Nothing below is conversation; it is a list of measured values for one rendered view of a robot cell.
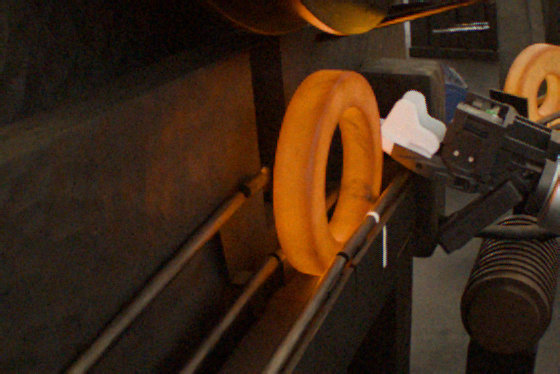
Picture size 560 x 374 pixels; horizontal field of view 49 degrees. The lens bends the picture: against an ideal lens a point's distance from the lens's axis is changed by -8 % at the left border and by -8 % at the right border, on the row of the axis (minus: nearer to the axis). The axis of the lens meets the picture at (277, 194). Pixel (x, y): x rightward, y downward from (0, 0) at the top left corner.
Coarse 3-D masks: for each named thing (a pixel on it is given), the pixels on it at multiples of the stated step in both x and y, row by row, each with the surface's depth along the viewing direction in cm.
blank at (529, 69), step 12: (528, 48) 93; (540, 48) 92; (552, 48) 92; (516, 60) 93; (528, 60) 91; (540, 60) 91; (552, 60) 93; (516, 72) 92; (528, 72) 91; (540, 72) 92; (552, 72) 94; (516, 84) 91; (528, 84) 91; (552, 84) 97; (528, 96) 92; (552, 96) 98; (540, 108) 99; (552, 108) 97
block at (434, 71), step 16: (368, 64) 78; (384, 64) 77; (400, 64) 77; (416, 64) 76; (432, 64) 76; (368, 80) 75; (384, 80) 75; (400, 80) 74; (416, 80) 73; (432, 80) 73; (384, 96) 75; (400, 96) 74; (432, 96) 73; (384, 112) 76; (432, 112) 74; (416, 176) 77; (416, 192) 78; (432, 192) 78; (416, 208) 79; (432, 208) 79; (416, 224) 80; (432, 224) 80; (416, 240) 81; (432, 240) 80; (416, 256) 82
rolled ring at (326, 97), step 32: (320, 96) 53; (352, 96) 57; (288, 128) 52; (320, 128) 51; (352, 128) 63; (288, 160) 51; (320, 160) 52; (352, 160) 65; (288, 192) 52; (320, 192) 53; (352, 192) 65; (288, 224) 53; (320, 224) 53; (352, 224) 63; (288, 256) 55; (320, 256) 54
